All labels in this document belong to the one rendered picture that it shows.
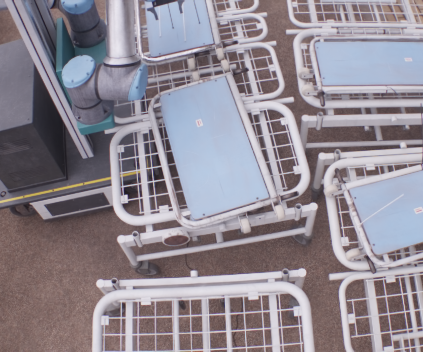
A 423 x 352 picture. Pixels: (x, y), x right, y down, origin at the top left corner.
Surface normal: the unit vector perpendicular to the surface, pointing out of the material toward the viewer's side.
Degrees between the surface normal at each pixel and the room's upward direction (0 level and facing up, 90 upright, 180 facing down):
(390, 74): 7
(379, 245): 5
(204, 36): 5
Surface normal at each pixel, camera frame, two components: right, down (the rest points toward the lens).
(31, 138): 0.20, 0.84
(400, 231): -0.08, -0.57
